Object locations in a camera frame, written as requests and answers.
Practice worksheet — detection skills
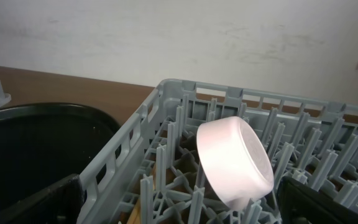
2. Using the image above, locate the grey dishwasher rack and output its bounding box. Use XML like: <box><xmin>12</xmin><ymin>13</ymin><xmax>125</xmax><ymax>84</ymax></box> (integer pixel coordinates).
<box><xmin>77</xmin><ymin>79</ymin><xmax>358</xmax><ymax>223</ymax></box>

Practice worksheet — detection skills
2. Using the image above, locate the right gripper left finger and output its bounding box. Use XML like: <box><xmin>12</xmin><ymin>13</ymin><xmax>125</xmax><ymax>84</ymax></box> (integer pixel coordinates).
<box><xmin>0</xmin><ymin>174</ymin><xmax>85</xmax><ymax>224</ymax></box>

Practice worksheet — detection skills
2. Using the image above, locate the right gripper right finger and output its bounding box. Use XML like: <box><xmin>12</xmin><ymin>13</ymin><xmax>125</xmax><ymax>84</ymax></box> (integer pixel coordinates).
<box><xmin>277</xmin><ymin>177</ymin><xmax>358</xmax><ymax>224</ymax></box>

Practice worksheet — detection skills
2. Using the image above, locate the pink bowl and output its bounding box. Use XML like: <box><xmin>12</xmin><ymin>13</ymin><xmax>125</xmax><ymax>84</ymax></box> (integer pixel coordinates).
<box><xmin>196</xmin><ymin>116</ymin><xmax>273</xmax><ymax>210</ymax></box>

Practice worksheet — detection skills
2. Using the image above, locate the round black tray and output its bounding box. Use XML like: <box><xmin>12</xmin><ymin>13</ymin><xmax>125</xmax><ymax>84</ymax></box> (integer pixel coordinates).
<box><xmin>0</xmin><ymin>103</ymin><xmax>120</xmax><ymax>211</ymax></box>

